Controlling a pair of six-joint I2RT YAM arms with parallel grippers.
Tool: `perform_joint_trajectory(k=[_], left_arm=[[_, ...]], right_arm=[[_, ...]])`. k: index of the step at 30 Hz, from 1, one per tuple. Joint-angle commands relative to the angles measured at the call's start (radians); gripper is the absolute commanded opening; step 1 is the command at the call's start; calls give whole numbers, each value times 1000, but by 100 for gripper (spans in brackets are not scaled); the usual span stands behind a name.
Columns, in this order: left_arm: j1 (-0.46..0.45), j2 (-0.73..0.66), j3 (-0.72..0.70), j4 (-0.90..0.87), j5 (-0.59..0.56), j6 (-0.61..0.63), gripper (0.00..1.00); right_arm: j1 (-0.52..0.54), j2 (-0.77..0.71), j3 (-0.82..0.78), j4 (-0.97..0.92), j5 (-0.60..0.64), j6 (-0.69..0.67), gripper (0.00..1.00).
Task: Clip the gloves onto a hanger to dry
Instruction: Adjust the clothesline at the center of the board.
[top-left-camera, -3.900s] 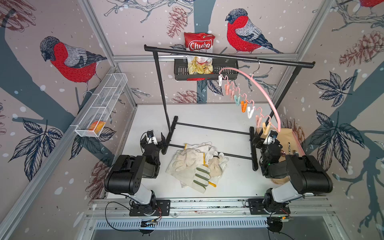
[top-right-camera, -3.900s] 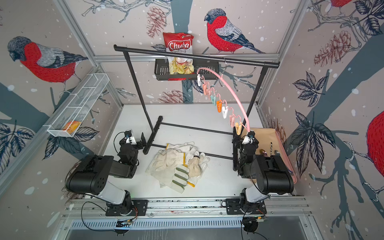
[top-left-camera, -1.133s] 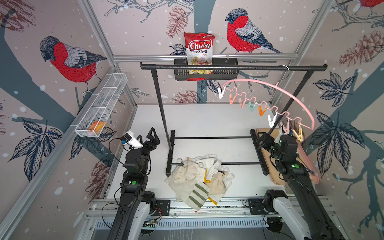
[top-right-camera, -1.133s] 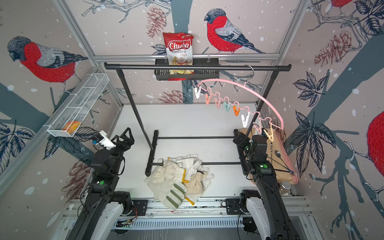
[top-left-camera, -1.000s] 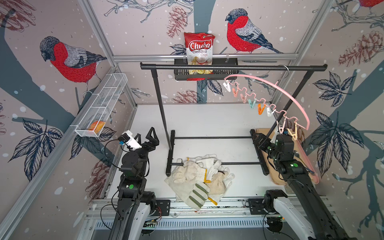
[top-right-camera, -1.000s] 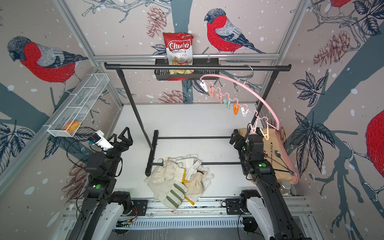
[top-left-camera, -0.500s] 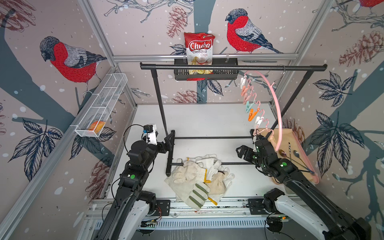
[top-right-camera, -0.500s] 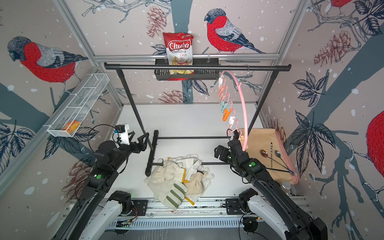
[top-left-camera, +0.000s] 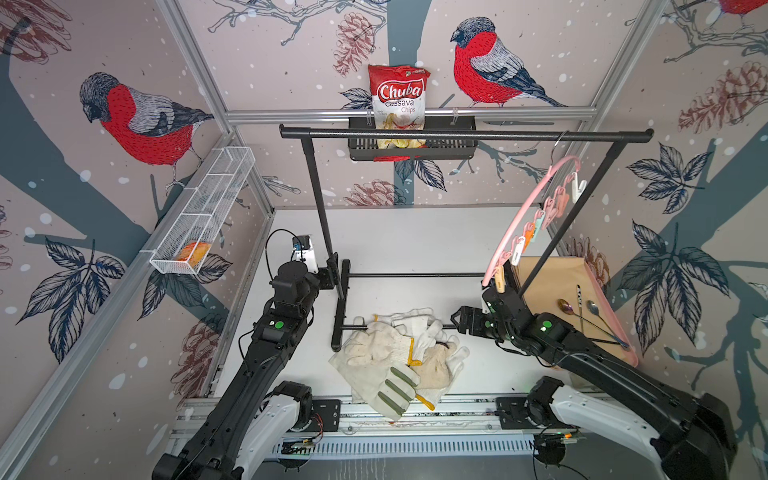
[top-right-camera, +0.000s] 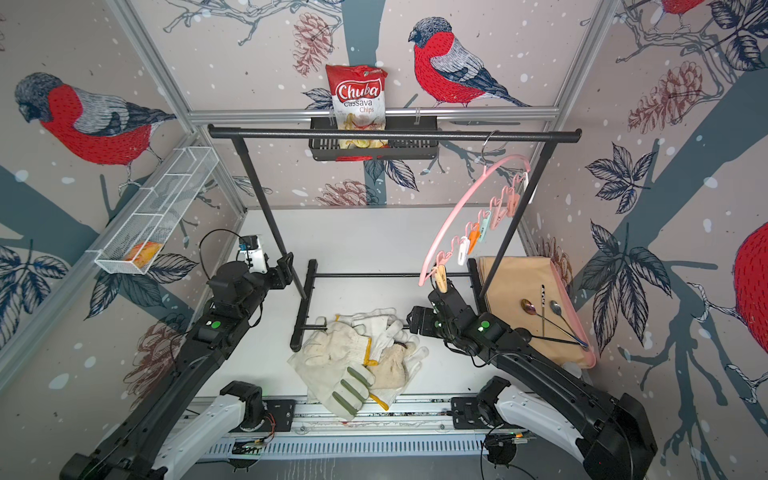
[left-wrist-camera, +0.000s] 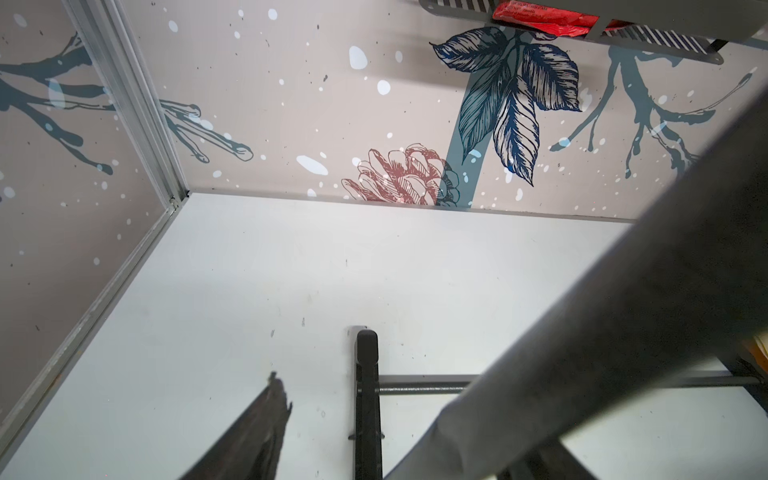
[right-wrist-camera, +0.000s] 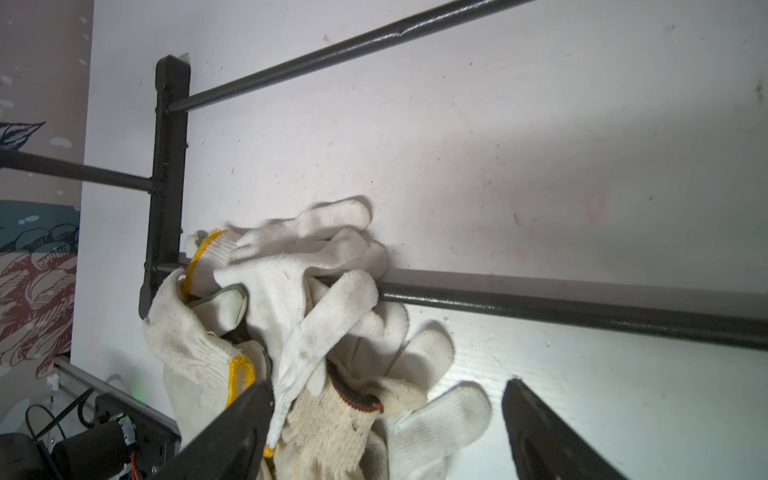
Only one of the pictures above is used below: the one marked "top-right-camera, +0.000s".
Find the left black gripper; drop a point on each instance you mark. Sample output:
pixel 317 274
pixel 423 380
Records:
pixel 281 273

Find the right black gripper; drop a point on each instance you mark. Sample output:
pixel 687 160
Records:
pixel 426 315

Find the black clothes rack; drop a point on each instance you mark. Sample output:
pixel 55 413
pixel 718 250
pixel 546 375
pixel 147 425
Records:
pixel 373 194

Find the pink clip hanger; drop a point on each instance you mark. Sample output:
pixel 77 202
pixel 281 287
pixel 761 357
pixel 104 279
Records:
pixel 498 188

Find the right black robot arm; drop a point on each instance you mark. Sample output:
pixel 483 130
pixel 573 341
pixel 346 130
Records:
pixel 610 436

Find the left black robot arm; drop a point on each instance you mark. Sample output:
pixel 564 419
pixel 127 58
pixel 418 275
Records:
pixel 144 446

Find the yellow clothespin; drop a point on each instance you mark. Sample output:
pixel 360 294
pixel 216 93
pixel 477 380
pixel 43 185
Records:
pixel 440 278

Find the white clothespin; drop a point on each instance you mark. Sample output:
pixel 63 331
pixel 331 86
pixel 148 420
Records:
pixel 463 250

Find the white yellow-trim work glove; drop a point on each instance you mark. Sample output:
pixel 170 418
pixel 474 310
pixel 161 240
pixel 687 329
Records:
pixel 381 326

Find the iridescent spoon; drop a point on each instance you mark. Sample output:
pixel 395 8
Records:
pixel 529 308

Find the tan pink-edged placemat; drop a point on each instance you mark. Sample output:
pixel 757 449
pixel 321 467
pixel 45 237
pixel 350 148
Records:
pixel 529 293

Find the orange clothespin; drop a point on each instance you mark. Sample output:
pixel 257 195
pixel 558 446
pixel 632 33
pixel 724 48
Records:
pixel 473 236

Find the black ladle spoon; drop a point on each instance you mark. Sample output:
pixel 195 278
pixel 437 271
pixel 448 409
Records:
pixel 561 341

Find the green-striped leather glove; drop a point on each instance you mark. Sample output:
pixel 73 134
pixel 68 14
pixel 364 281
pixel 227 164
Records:
pixel 332 365

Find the mint green clothespin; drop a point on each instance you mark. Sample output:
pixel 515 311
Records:
pixel 484 223

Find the silver spoon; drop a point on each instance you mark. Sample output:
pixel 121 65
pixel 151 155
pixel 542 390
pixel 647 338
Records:
pixel 558 310

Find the orange snack packet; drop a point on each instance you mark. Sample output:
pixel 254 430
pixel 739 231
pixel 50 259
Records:
pixel 141 254

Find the red cassava chips bag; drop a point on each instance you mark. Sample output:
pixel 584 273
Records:
pixel 358 97

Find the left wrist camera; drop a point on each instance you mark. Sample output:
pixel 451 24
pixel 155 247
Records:
pixel 251 252

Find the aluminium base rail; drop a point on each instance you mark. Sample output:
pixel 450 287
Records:
pixel 292 429

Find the dark wall basket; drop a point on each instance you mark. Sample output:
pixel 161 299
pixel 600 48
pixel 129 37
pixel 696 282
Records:
pixel 374 143

